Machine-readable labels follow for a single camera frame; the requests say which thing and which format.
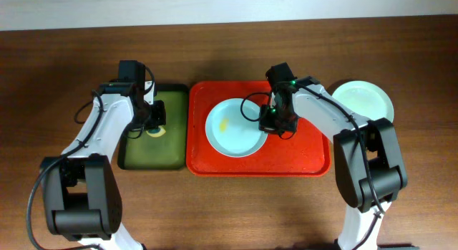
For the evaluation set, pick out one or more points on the black tray with green liquid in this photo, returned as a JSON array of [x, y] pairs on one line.
[[139, 151]]

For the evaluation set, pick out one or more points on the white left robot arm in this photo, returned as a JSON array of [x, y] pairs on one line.
[[81, 198]]

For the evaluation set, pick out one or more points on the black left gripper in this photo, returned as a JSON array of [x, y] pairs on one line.
[[156, 117]]

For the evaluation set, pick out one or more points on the light green plate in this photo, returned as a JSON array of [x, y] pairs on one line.
[[366, 99]]

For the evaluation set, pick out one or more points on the green and yellow sponge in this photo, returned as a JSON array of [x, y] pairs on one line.
[[156, 132]]

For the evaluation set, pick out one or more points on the red plastic tray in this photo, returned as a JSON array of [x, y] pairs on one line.
[[306, 154]]

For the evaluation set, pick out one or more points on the light blue plate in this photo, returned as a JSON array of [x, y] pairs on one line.
[[231, 130]]

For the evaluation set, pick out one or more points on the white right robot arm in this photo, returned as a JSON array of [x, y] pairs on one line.
[[369, 168]]

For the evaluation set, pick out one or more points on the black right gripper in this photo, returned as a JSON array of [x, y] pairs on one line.
[[264, 124]]

